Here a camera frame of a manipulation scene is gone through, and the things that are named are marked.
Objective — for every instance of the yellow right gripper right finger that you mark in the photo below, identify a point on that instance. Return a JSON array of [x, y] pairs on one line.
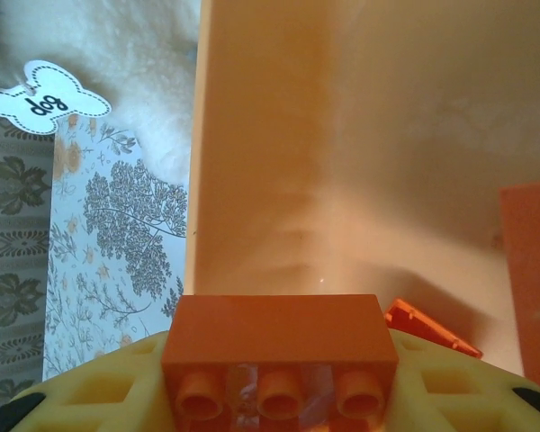
[[459, 391]]

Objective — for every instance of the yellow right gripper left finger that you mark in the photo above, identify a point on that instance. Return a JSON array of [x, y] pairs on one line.
[[94, 391]]

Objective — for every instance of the long orange lego brick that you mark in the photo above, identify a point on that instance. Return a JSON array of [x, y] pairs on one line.
[[279, 328]]

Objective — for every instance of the orange curved slope lego brick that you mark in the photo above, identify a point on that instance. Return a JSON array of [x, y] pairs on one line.
[[427, 326]]

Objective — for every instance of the floral print tablecloth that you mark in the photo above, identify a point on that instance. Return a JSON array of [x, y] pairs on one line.
[[117, 234]]

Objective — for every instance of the orange plastic container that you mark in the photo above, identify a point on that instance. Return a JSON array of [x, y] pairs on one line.
[[319, 157]]

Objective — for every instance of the white bone-shaped dog tag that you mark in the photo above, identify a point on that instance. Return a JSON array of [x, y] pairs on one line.
[[40, 101]]

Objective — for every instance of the white plush dog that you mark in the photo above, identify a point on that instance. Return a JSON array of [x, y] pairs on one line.
[[130, 45]]

